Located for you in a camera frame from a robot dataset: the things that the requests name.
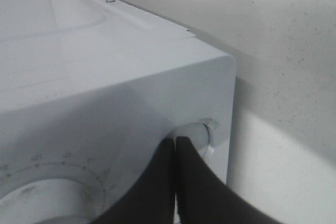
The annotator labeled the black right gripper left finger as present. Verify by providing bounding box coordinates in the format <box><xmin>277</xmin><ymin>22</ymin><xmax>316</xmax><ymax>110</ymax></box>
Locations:
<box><xmin>92</xmin><ymin>138</ymin><xmax>175</xmax><ymax>224</ymax></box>

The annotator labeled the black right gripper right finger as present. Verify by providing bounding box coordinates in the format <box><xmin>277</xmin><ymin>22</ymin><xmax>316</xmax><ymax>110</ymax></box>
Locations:
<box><xmin>175</xmin><ymin>136</ymin><xmax>278</xmax><ymax>223</ymax></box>

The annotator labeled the round door release button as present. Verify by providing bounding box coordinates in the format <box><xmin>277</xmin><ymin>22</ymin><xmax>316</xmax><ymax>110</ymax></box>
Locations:
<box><xmin>167</xmin><ymin>122</ymin><xmax>214</xmax><ymax>159</ymax></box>

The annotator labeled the white timer knob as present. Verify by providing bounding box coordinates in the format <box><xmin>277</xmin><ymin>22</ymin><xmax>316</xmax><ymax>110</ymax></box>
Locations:
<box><xmin>1</xmin><ymin>178</ymin><xmax>104</xmax><ymax>224</ymax></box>

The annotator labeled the white microwave oven body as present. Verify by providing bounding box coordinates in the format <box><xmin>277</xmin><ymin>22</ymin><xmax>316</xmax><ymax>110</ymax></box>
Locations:
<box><xmin>1</xmin><ymin>0</ymin><xmax>236</xmax><ymax>215</ymax></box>

